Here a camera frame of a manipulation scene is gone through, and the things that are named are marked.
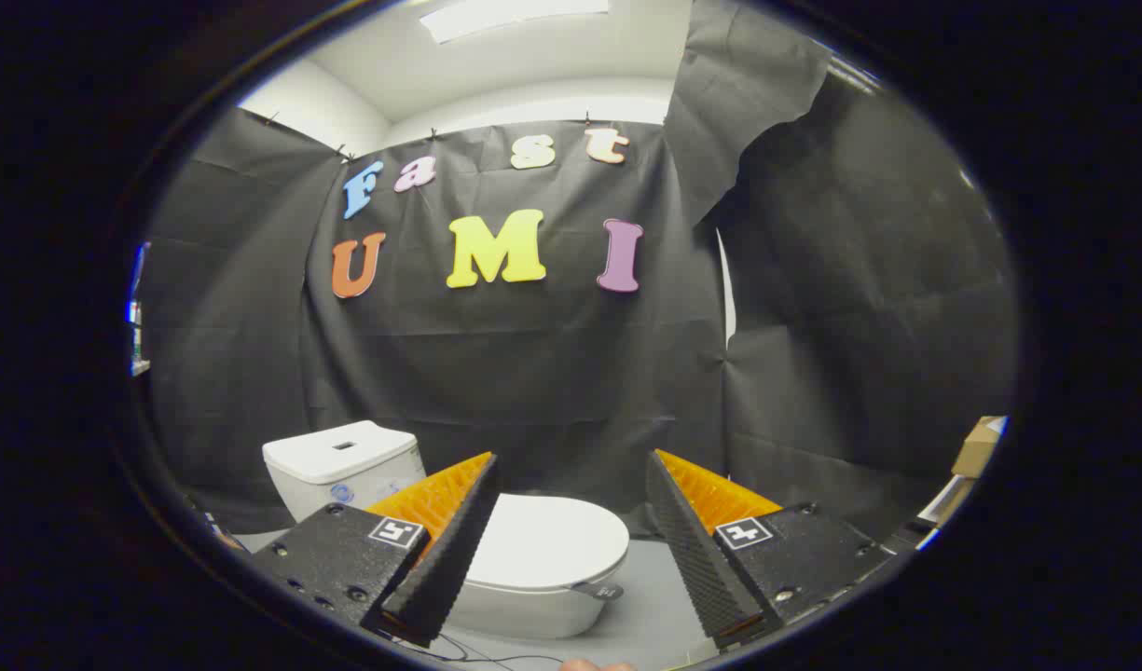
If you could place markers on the white toilet lid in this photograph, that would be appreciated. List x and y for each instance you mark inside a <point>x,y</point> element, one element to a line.
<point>552,540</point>

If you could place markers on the black backdrop cloth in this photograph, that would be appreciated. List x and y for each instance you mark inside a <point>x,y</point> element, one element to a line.
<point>533,373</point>

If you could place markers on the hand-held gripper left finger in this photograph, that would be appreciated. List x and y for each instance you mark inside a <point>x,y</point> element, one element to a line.
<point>459,540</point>

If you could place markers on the cardboard box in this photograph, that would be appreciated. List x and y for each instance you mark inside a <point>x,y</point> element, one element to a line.
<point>976,452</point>

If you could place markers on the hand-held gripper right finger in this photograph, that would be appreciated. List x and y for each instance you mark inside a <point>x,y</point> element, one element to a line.
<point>687,540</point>

